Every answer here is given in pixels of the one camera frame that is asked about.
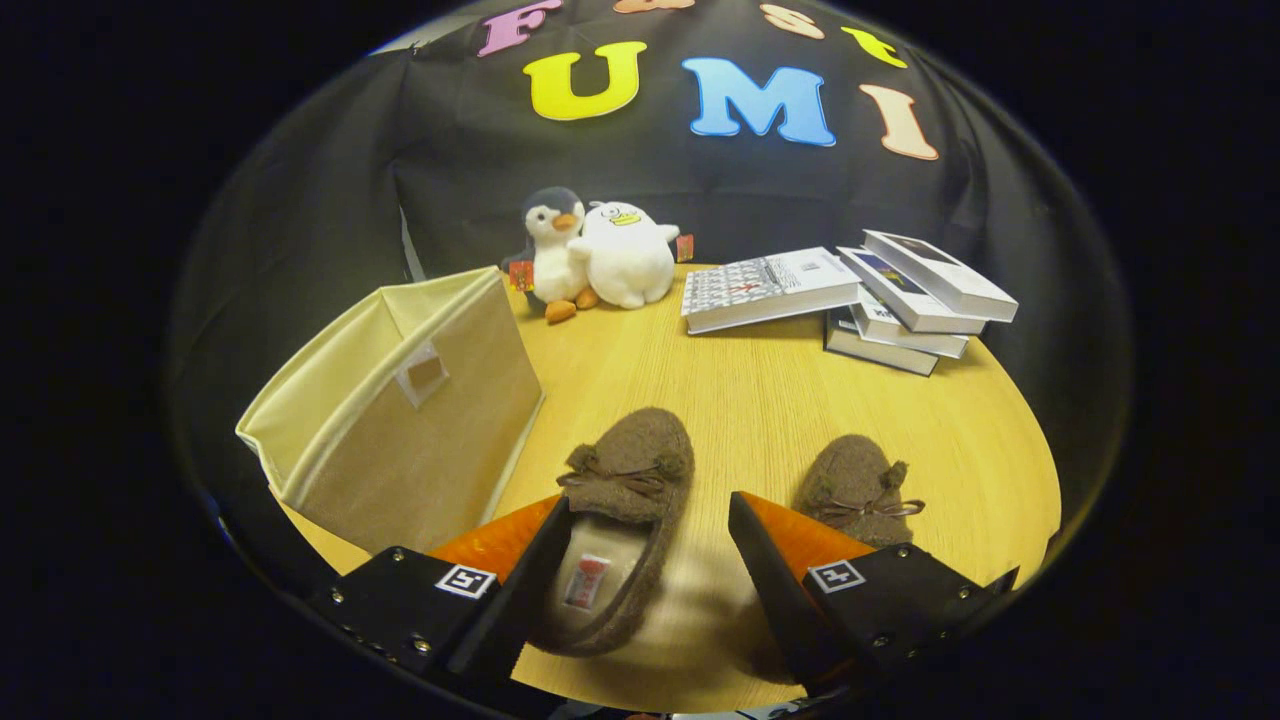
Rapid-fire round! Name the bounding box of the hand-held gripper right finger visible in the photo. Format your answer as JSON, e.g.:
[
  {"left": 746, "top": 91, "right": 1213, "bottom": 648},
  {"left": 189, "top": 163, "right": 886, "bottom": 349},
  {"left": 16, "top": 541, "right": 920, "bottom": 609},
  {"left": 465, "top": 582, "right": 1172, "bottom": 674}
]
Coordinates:
[{"left": 727, "top": 492, "right": 1003, "bottom": 699}]

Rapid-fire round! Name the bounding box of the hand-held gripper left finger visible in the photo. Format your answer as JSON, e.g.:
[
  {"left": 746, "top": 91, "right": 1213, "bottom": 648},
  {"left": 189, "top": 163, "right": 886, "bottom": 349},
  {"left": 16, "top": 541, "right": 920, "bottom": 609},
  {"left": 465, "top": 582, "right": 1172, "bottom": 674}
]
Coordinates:
[{"left": 300, "top": 496, "right": 571, "bottom": 699}]

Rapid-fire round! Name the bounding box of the brown fuzzy slipper shoe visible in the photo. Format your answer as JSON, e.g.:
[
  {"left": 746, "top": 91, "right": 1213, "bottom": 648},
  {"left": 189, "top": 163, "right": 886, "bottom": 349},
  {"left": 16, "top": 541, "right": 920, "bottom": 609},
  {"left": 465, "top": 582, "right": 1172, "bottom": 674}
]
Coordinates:
[
  {"left": 530, "top": 406, "right": 696, "bottom": 658},
  {"left": 795, "top": 433, "right": 926, "bottom": 549}
]

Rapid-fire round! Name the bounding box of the beige fabric storage box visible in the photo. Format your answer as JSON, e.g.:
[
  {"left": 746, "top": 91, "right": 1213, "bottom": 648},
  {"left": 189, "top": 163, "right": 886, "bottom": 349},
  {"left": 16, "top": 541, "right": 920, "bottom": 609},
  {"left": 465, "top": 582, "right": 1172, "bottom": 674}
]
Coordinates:
[{"left": 235, "top": 265, "right": 546, "bottom": 556}]

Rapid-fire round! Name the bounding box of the dark grey book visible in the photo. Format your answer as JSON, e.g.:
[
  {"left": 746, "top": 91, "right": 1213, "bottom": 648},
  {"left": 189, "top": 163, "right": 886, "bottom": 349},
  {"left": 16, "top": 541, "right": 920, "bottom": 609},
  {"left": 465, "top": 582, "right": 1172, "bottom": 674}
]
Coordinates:
[{"left": 825, "top": 308, "right": 941, "bottom": 377}]

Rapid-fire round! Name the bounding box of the thin white book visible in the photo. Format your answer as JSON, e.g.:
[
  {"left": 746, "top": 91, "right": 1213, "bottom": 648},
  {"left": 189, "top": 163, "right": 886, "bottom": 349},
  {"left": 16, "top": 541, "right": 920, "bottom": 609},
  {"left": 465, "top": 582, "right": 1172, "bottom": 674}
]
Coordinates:
[{"left": 852, "top": 290, "right": 969, "bottom": 359}]

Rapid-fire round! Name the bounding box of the patterned cover white book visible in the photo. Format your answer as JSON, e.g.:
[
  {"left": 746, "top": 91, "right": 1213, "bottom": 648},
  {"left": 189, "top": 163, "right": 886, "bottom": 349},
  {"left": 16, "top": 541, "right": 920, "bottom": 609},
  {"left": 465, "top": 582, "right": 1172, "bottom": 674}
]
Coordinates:
[{"left": 681, "top": 246, "right": 863, "bottom": 335}]

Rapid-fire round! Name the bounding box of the grey penguin plush toy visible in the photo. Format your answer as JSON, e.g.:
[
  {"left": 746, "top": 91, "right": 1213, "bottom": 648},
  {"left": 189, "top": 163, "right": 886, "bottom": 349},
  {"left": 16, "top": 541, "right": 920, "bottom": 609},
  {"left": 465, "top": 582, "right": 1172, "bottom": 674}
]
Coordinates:
[{"left": 503, "top": 187, "right": 599, "bottom": 324}]

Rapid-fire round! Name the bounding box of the white duck plush toy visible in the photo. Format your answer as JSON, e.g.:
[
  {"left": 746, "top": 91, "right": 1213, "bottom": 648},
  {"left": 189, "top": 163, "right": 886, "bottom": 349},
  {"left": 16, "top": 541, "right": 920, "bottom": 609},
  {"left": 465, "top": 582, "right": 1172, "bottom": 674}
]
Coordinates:
[{"left": 568, "top": 201, "right": 695, "bottom": 310}]

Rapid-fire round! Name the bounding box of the white book dark photo cover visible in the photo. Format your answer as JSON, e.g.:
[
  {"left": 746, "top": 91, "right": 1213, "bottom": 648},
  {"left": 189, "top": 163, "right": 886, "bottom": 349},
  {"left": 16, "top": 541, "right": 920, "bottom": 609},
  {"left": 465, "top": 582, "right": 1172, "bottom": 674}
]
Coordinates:
[{"left": 863, "top": 230, "right": 1019, "bottom": 323}]

